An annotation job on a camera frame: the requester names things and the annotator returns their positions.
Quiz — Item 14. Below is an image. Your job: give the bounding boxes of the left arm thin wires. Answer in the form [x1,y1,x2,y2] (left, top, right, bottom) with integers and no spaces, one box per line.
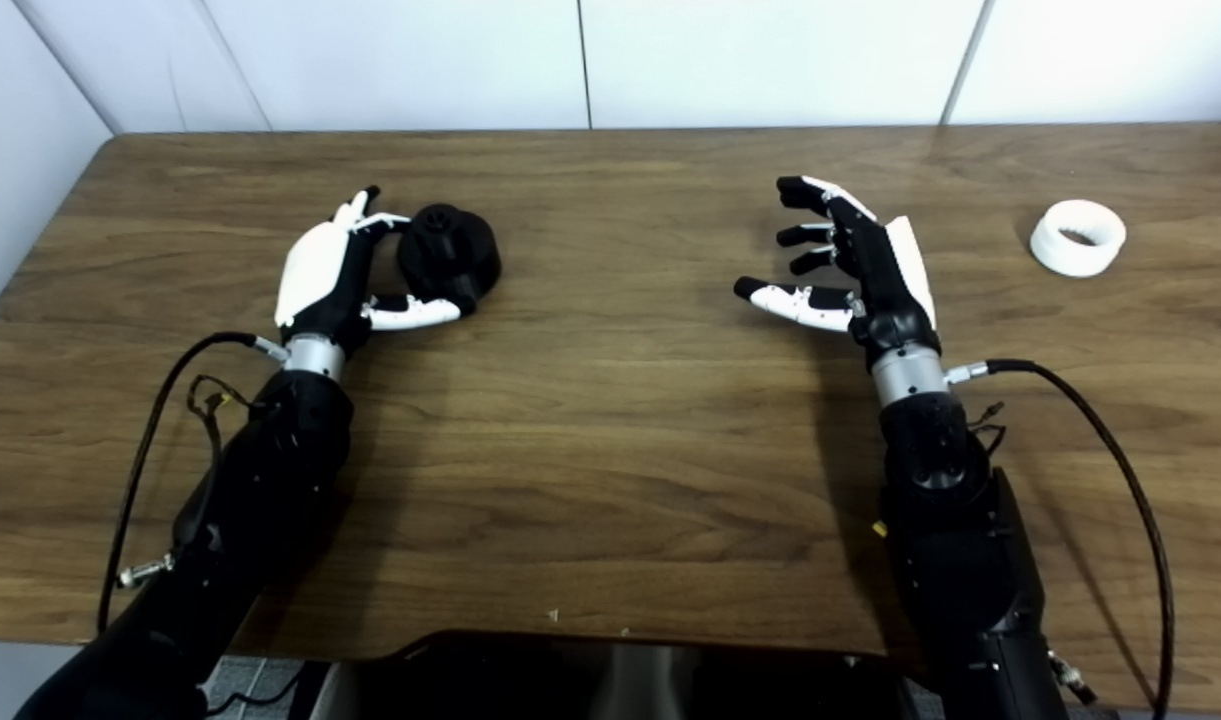
[187,375,271,471]

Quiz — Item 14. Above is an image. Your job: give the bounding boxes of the right arm thin wires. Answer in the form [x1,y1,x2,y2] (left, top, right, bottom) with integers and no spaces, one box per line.
[970,402,1008,456]

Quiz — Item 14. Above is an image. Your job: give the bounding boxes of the white plastic ring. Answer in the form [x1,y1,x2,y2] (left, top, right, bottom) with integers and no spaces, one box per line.
[1030,200,1127,278]

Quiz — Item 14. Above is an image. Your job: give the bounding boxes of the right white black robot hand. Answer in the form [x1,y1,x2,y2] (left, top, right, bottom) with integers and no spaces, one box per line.
[734,176,943,371]

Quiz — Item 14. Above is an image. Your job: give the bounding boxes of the round black plastic part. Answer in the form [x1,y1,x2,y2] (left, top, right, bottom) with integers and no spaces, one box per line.
[397,204,502,316]

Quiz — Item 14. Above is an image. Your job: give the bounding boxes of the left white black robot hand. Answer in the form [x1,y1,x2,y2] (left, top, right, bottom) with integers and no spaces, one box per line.
[274,185,476,351]

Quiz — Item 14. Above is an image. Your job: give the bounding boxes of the arm thin wires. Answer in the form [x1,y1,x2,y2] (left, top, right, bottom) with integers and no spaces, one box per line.
[970,402,1008,456]
[187,375,271,471]

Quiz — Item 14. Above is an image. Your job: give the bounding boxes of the black glossy robot torso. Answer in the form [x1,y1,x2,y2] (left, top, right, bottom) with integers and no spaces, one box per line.
[315,630,921,720]

